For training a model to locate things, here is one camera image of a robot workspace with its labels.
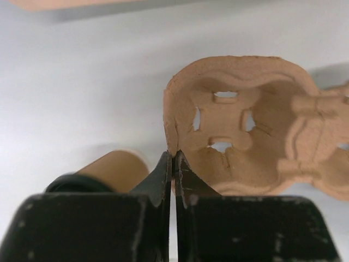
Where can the single brown pulp cup carrier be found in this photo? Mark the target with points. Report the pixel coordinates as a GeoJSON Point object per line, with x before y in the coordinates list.
{"type": "Point", "coordinates": [254, 125]}

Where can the single brown paper cup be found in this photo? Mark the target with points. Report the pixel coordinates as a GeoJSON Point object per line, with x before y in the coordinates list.
{"type": "Point", "coordinates": [121, 170]}

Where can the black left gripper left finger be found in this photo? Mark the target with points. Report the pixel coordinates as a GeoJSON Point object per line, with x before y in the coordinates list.
{"type": "Point", "coordinates": [115, 226]}

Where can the single black cup lid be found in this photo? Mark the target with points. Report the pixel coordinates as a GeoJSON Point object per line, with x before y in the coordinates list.
{"type": "Point", "coordinates": [77, 183]}

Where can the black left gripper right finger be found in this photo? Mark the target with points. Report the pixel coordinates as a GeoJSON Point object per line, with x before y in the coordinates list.
{"type": "Point", "coordinates": [213, 227]}

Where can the blue checkered paper bag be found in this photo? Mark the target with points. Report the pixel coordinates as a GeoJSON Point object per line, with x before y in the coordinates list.
{"type": "Point", "coordinates": [43, 5]}

